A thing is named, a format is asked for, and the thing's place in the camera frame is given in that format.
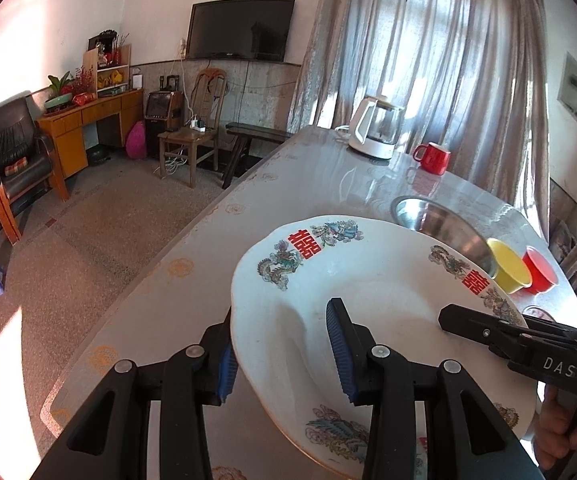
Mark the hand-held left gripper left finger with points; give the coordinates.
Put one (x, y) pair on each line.
(226, 365)

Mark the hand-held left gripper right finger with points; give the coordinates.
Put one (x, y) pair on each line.
(341, 355)

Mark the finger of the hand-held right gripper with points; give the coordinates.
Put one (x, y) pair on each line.
(553, 324)
(468, 320)

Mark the red plastic bowl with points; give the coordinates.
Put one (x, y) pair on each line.
(543, 272)

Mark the white dragon pattern plate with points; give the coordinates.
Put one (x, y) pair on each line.
(393, 270)

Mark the person's right hand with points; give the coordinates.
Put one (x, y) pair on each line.
(553, 430)

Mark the yellow plastic bowl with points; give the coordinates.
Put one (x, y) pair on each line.
(511, 272)

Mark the stainless steel basin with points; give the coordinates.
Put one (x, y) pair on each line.
(443, 220)

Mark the red mug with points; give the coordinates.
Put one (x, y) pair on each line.
(433, 160)

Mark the white glass electric kettle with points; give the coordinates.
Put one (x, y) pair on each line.
(368, 135)

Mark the wooden chair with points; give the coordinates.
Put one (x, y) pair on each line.
(188, 137)

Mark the dark wooden bench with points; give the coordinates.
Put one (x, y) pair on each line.
(253, 131)

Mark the pink bag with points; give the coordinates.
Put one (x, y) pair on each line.
(136, 142)

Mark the white power strip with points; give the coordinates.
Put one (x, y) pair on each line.
(197, 126)

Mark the black portable speaker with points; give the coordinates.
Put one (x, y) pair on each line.
(161, 110)

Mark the orange wooden desk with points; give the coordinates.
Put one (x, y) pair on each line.
(68, 130)

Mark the grey sheer curtain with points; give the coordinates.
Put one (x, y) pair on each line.
(418, 35)

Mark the plaid seat cushion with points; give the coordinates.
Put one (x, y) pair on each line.
(14, 166)

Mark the red flower decoration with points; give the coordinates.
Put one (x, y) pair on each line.
(84, 91)

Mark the wooden shelf unit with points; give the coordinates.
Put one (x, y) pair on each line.
(113, 77)

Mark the green potted plant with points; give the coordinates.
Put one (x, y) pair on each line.
(58, 90)

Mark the black flat television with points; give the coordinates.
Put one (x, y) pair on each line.
(241, 30)

